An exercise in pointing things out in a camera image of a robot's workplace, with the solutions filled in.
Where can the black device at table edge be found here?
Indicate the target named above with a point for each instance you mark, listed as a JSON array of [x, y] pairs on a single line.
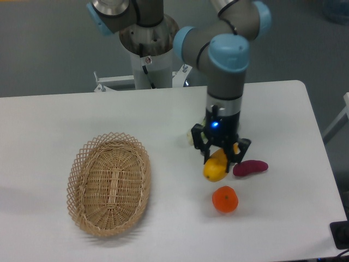
[[339, 232]]

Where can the yellow mango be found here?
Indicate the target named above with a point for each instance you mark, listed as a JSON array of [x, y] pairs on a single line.
[[215, 167]]

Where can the green bok choy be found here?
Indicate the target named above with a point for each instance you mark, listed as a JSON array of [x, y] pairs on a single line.
[[189, 133]]

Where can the white post at right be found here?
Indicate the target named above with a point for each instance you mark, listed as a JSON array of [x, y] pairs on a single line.
[[337, 123]]

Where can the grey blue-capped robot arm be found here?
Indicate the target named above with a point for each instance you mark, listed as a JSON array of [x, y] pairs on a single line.
[[220, 52]]

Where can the purple sweet potato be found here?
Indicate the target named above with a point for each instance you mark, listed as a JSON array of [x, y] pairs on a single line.
[[249, 167]]

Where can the woven wicker basket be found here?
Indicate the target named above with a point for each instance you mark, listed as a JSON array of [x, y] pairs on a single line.
[[109, 184]]

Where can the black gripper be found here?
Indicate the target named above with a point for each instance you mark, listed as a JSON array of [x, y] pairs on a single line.
[[221, 131]]

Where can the orange tangerine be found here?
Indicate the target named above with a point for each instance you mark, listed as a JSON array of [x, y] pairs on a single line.
[[225, 200]]

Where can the white metal frame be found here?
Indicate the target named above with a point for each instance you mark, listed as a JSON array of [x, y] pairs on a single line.
[[123, 83]]

